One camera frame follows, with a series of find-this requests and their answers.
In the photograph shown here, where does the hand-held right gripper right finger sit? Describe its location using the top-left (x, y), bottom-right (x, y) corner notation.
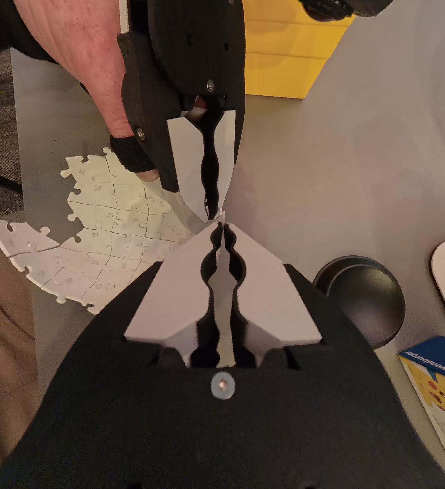
top-left (224, 222), bottom-right (322, 368)

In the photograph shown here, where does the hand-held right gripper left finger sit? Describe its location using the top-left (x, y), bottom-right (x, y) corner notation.
top-left (124, 222), bottom-right (223, 368)

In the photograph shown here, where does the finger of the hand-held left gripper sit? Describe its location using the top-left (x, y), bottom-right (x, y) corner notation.
top-left (210, 110), bottom-right (235, 221)
top-left (167, 116), bottom-right (210, 234)

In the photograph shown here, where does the white curved puzzle ball shell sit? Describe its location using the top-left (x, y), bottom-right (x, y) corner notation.
top-left (0, 147), bottom-right (208, 316)

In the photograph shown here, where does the blue and white puzzle box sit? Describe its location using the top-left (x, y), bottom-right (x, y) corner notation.
top-left (398, 335), bottom-right (445, 489)

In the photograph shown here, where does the person's left hand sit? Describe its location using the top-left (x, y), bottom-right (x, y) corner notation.
top-left (14, 0), bottom-right (160, 183)

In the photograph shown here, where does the black round tin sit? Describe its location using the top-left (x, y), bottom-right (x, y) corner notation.
top-left (313, 255), bottom-right (406, 349)

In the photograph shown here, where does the yellow drawer cabinet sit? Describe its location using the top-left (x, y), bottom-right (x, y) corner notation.
top-left (242, 0), bottom-right (360, 100)

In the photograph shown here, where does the person's tan trouser leg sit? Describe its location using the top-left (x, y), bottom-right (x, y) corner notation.
top-left (0, 222), bottom-right (41, 482)

